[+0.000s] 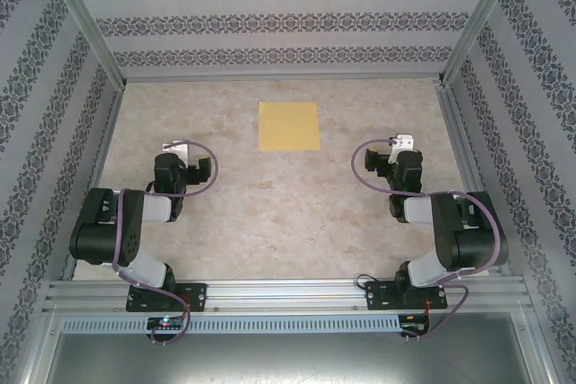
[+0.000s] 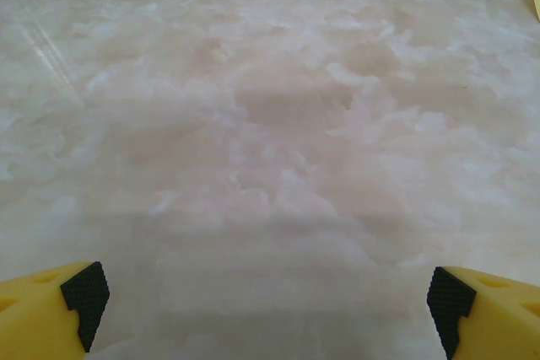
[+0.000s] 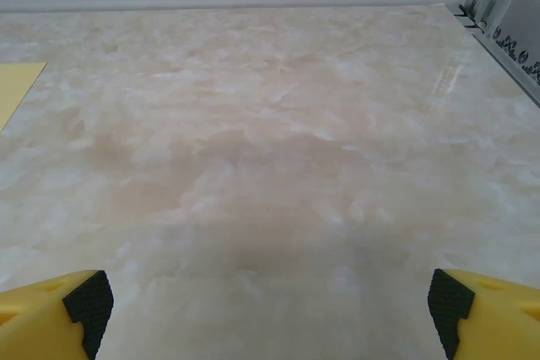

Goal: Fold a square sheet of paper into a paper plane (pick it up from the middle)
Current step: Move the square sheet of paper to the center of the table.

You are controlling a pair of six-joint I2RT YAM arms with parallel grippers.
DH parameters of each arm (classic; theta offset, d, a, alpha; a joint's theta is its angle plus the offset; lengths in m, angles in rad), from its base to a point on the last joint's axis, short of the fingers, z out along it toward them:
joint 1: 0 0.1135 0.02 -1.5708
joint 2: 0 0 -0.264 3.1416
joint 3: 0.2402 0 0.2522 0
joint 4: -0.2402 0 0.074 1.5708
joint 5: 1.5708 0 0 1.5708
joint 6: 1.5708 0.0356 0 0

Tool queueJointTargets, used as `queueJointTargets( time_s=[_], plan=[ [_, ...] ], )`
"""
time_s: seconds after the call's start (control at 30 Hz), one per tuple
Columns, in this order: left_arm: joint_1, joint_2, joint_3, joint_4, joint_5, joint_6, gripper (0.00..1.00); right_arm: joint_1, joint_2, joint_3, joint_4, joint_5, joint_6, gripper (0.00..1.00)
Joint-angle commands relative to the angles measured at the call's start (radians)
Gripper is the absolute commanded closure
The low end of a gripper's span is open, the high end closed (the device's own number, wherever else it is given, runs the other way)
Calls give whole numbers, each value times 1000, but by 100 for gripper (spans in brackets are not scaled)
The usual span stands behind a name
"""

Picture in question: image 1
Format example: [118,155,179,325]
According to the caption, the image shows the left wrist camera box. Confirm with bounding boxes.
[161,139,191,159]

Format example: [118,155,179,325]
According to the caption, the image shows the small circuit board green light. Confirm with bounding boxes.
[147,317,185,330]

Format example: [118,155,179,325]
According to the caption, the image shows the slotted grey cable duct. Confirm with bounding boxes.
[60,315,401,335]

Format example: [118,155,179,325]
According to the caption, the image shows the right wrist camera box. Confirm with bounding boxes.
[387,133,415,165]

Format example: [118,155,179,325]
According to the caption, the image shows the small circuit board with pins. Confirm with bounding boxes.
[400,316,431,335]

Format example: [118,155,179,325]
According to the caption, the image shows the yellow cloth square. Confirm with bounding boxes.
[257,101,322,152]

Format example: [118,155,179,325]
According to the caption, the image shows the aluminium mounting rail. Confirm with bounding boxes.
[42,278,535,313]

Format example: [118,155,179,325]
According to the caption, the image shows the grey sheet metal panel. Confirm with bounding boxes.
[26,311,557,384]

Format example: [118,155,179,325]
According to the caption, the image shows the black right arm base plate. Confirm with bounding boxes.
[364,280,449,312]

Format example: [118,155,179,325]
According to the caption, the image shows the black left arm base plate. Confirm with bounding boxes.
[125,282,209,313]

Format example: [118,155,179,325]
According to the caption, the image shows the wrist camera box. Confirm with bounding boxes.
[387,133,415,165]
[161,139,191,159]

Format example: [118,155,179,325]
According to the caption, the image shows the aluminium frame post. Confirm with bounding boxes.
[38,0,128,88]
[436,0,527,86]

